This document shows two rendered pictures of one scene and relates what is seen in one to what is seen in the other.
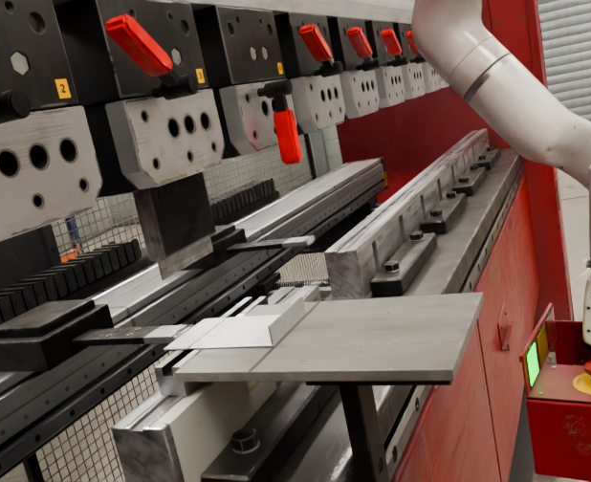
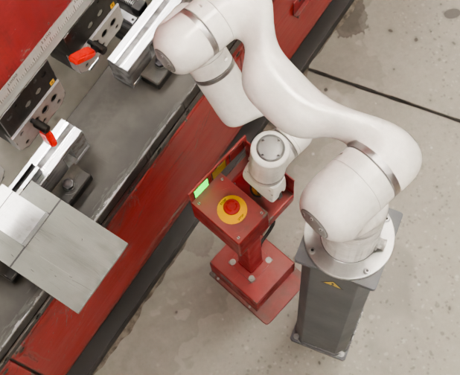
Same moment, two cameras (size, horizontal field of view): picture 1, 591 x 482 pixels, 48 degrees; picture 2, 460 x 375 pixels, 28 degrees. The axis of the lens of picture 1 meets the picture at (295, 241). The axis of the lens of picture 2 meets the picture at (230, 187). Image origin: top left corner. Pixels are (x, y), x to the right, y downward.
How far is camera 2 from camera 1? 1.77 m
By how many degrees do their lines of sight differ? 60
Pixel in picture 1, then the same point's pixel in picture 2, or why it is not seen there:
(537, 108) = (227, 112)
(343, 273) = (119, 72)
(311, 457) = not seen: hidden behind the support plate
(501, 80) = (209, 91)
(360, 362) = (50, 286)
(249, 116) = (22, 139)
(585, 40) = not seen: outside the picture
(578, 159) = not seen: hidden behind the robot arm
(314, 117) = (83, 68)
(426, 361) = (73, 300)
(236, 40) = (14, 116)
